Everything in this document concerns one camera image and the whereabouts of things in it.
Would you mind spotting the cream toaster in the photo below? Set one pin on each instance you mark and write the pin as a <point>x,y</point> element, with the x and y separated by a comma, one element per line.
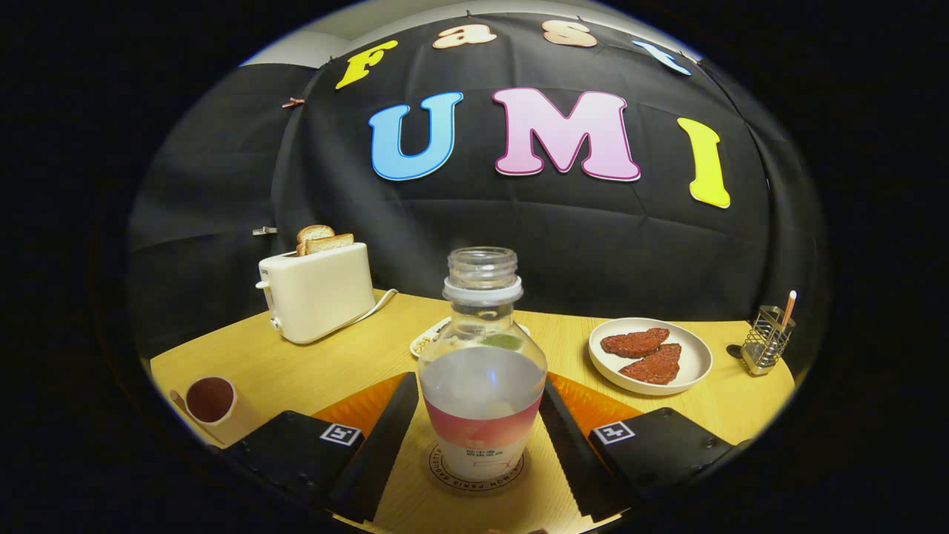
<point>319,293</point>

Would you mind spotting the round cork coaster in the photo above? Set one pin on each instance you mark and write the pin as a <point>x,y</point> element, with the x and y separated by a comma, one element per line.
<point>442,472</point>

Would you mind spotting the small metal clip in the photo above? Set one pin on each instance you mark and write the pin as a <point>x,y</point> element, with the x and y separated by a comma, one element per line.
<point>264,231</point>

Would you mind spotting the wooden table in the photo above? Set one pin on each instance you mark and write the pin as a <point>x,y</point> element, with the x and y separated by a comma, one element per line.
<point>326,371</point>

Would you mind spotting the small red clip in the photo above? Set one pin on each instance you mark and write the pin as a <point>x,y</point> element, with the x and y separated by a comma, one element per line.
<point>293,102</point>

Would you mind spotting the orange pencil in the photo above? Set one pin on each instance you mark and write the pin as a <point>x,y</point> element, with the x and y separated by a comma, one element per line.
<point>789,308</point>

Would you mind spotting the white divided snack tray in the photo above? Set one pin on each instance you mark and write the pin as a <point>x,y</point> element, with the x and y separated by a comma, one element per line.
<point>426,343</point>

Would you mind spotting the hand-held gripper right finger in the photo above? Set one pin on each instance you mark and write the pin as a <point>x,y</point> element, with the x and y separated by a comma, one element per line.
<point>567,445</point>

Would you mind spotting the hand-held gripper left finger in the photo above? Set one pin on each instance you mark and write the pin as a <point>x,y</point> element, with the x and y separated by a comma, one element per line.
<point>382,445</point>

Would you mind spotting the clear juice bottle pink label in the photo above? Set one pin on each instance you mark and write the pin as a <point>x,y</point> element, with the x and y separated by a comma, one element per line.
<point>482,400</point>

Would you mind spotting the white round plate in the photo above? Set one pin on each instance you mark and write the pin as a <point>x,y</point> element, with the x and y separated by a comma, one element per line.
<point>693,363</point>

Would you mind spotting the red-brown meat patty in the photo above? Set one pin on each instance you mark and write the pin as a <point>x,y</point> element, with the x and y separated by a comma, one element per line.
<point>656,367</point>
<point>634,343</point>

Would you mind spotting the toast slice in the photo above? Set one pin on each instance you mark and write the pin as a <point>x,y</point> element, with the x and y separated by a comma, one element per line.
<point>313,232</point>
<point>334,243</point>

